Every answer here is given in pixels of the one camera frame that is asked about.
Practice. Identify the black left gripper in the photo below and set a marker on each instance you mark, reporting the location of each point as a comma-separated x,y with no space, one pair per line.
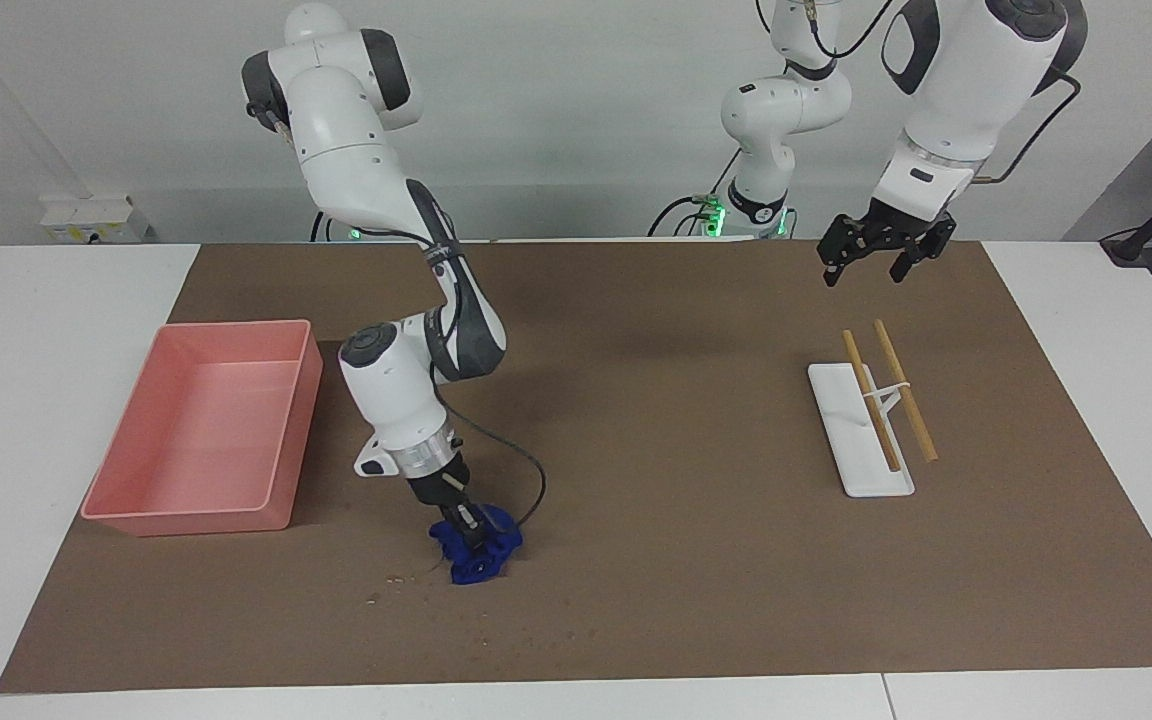
891,230

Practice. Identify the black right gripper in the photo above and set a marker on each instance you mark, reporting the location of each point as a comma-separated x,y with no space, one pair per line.
439,492

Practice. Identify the blue towel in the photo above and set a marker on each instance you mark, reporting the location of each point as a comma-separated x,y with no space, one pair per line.
481,568

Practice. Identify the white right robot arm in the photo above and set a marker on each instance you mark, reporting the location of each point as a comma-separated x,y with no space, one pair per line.
396,380

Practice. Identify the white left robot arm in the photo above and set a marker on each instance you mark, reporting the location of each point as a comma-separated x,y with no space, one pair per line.
966,80

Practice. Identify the white rack with wooden bars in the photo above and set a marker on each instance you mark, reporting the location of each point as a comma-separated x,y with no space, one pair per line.
856,440

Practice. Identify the brown table mat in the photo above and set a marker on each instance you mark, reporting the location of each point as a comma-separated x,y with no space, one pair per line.
686,560

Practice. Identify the pink plastic bin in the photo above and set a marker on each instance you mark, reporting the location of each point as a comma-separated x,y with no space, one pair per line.
206,430

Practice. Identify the white power strip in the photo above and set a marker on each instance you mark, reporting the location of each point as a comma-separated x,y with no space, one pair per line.
86,215

